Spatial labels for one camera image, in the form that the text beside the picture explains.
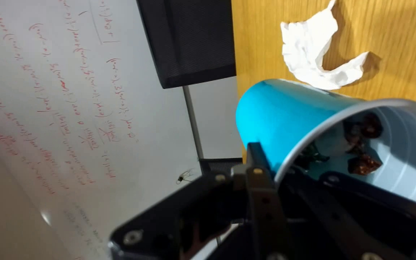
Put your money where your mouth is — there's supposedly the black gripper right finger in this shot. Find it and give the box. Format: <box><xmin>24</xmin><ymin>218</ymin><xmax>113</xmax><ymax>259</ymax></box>
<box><xmin>285</xmin><ymin>168</ymin><xmax>416</xmax><ymax>260</ymax></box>

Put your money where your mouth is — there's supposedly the brown candy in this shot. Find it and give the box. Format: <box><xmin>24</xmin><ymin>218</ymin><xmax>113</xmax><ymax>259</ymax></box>
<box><xmin>350</xmin><ymin>152</ymin><xmax>385</xmax><ymax>176</ymax></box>

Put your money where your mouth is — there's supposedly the black rectangular panel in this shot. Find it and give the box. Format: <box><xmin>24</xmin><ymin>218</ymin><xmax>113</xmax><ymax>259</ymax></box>
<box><xmin>136</xmin><ymin>0</ymin><xmax>238</xmax><ymax>90</ymax></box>

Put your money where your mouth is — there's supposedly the grey metal pole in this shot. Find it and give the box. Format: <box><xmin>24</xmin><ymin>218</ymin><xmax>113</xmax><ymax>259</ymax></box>
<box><xmin>183</xmin><ymin>85</ymin><xmax>207</xmax><ymax>163</ymax></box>

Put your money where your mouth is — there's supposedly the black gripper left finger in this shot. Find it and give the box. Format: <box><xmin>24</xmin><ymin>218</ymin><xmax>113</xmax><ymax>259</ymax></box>
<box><xmin>109</xmin><ymin>142</ymin><xmax>297</xmax><ymax>260</ymax></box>

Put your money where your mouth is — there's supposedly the crumpled white paper tissue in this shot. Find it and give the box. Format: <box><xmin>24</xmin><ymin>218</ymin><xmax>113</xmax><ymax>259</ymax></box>
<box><xmin>279</xmin><ymin>0</ymin><xmax>372</xmax><ymax>91</ymax></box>

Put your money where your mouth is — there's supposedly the teal plastic cup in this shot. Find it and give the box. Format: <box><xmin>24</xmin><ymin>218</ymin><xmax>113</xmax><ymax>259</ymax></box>
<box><xmin>235</xmin><ymin>78</ymin><xmax>416</xmax><ymax>207</ymax></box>

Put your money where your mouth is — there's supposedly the whiteboard with red writing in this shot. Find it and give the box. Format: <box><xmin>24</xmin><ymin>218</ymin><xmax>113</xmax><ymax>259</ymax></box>
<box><xmin>0</xmin><ymin>0</ymin><xmax>245</xmax><ymax>260</ymax></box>

